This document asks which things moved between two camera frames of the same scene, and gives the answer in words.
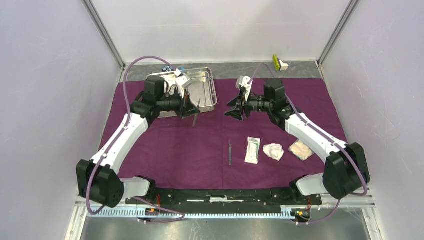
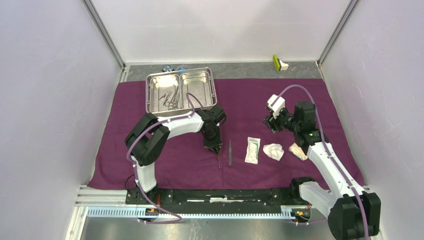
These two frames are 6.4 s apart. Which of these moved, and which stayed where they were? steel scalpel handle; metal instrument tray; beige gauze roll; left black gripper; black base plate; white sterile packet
Moved: left black gripper
Stayed: beige gauze roll; white sterile packet; metal instrument tray; steel scalpel handle; black base plate
